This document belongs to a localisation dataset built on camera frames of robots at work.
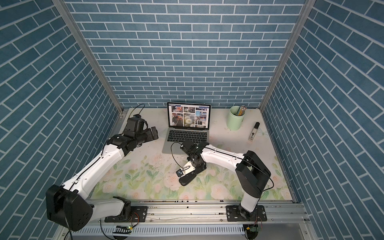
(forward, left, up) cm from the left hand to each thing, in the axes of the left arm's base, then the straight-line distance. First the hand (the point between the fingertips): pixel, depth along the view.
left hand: (154, 132), depth 82 cm
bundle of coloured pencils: (+21, -54, -2) cm, 58 cm away
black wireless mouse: (-20, -18, -17) cm, 32 cm away
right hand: (-12, -23, -15) cm, 30 cm away
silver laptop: (+19, -16, -12) cm, 28 cm away
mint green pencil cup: (+18, -50, -6) cm, 53 cm away
